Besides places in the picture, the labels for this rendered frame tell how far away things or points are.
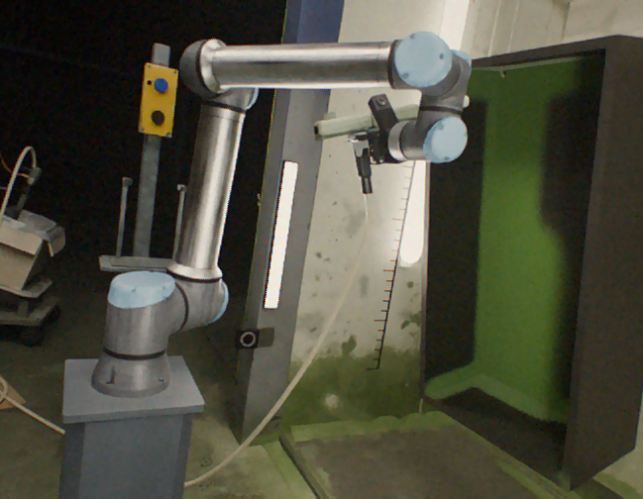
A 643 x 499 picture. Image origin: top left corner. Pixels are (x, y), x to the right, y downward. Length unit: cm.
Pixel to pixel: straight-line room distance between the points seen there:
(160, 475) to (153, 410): 18
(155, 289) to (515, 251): 130
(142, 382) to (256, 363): 98
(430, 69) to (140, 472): 109
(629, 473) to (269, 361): 153
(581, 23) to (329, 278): 179
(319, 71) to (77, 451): 98
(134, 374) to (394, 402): 166
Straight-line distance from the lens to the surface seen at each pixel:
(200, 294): 136
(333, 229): 217
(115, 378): 130
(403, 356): 259
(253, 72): 111
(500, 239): 200
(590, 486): 257
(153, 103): 207
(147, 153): 212
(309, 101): 210
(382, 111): 122
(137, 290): 123
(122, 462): 132
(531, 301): 197
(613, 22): 288
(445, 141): 104
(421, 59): 94
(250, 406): 229
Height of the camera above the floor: 122
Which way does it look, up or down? 8 degrees down
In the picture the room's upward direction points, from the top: 9 degrees clockwise
